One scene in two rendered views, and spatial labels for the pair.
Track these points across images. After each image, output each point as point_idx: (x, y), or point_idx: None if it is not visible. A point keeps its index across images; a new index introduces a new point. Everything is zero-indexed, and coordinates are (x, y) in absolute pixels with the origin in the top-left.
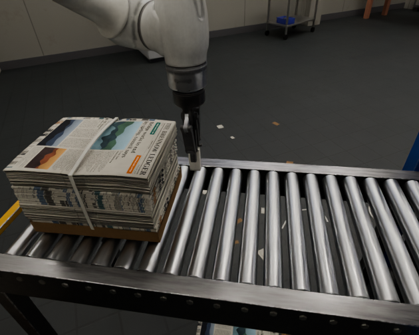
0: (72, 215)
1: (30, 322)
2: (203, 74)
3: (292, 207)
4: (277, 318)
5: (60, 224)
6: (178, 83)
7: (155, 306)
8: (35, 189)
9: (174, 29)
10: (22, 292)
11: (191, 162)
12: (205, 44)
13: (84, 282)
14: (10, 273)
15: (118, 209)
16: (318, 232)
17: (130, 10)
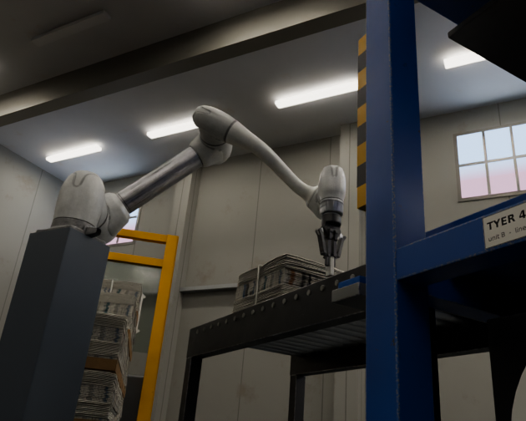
0: (250, 301)
1: (185, 405)
2: (333, 202)
3: None
4: (298, 304)
5: None
6: (321, 208)
7: (247, 328)
8: (244, 285)
9: (321, 181)
10: (199, 349)
11: (326, 268)
12: (335, 187)
13: (226, 316)
14: (203, 325)
15: (270, 286)
16: None
17: (316, 190)
